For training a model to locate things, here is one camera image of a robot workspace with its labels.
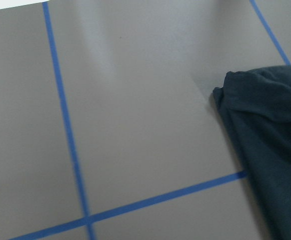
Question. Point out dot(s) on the black graphic t-shirt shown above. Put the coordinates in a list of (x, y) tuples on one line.
[(255, 108)]

